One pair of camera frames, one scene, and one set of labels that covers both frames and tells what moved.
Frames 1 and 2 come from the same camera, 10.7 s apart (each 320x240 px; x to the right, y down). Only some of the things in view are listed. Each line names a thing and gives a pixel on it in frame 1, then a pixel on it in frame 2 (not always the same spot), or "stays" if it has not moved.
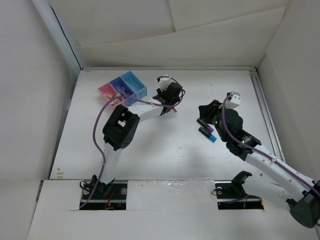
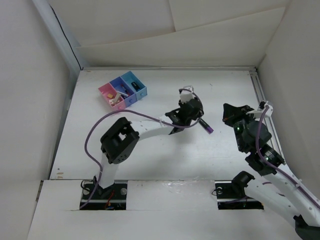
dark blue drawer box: [123, 89] stays
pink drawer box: [107, 92] stays
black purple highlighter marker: [204, 125] stays
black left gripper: [160, 92] → [197, 116]
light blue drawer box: [130, 79] stays
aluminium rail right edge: [254, 74] stays
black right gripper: [206, 111] → [231, 112]
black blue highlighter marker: [207, 134] → [136, 87]
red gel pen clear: [123, 88] stays
